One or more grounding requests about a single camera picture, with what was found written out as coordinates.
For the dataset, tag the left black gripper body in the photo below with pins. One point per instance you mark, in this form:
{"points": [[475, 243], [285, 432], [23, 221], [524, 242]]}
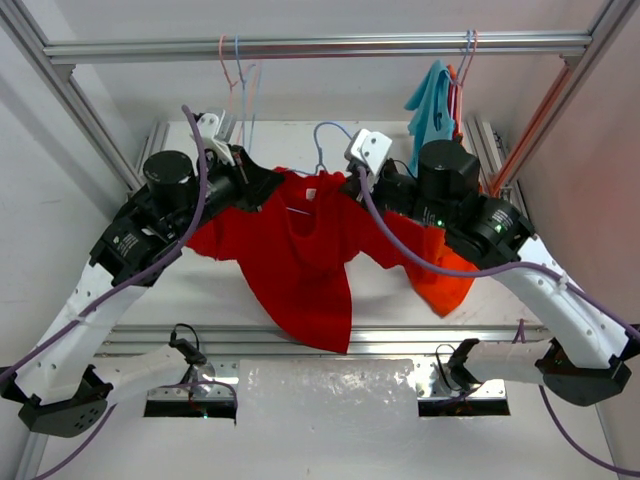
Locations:
{"points": [[245, 173]]}

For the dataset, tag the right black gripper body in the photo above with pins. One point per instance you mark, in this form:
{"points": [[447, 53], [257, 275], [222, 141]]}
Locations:
{"points": [[394, 193]]}

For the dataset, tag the red t shirt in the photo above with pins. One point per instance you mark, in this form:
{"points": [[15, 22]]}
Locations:
{"points": [[293, 253]]}

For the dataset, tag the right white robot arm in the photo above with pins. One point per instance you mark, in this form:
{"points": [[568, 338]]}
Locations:
{"points": [[584, 361]]}

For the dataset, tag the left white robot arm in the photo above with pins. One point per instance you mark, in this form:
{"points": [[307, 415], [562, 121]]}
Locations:
{"points": [[62, 387]]}

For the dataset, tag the light blue t shirt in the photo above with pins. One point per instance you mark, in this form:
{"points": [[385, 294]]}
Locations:
{"points": [[432, 119]]}

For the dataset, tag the orange t shirt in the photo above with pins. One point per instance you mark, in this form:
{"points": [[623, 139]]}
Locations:
{"points": [[442, 293]]}

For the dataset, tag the pink hanger holding shirt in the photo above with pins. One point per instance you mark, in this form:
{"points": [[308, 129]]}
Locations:
{"points": [[465, 75]]}

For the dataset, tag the blue hanger holding shirt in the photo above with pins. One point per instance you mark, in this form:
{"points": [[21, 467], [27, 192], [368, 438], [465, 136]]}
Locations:
{"points": [[457, 77]]}

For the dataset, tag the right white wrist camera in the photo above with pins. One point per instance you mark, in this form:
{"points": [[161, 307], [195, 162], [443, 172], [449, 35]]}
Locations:
{"points": [[368, 149]]}

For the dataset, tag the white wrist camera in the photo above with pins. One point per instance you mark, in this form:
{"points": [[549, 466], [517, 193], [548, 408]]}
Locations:
{"points": [[368, 149], [215, 129]]}

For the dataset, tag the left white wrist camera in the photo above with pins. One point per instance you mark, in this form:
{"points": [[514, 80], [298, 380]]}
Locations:
{"points": [[215, 129]]}

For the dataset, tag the pink wire hanger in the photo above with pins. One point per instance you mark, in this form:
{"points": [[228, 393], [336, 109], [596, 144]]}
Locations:
{"points": [[230, 80]]}

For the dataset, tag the orange diagonal frame bar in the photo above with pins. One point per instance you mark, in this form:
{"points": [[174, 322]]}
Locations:
{"points": [[514, 157]]}

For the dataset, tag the aluminium top rail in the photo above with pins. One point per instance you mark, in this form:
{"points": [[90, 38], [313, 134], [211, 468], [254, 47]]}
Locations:
{"points": [[554, 42]]}

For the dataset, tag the aluminium rail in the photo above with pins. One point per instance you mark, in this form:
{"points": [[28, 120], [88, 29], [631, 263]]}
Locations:
{"points": [[129, 340], [554, 42]]}

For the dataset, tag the aluminium front rail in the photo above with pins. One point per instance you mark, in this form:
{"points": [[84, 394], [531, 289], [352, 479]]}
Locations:
{"points": [[129, 340]]}

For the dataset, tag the aluminium left frame post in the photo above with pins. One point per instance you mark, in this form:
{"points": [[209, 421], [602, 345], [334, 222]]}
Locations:
{"points": [[22, 28]]}

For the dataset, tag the aluminium frame post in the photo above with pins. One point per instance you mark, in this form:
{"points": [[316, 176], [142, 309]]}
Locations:
{"points": [[608, 23], [22, 28]]}

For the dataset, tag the aluminium right frame post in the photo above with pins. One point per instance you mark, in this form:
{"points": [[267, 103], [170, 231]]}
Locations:
{"points": [[608, 23]]}

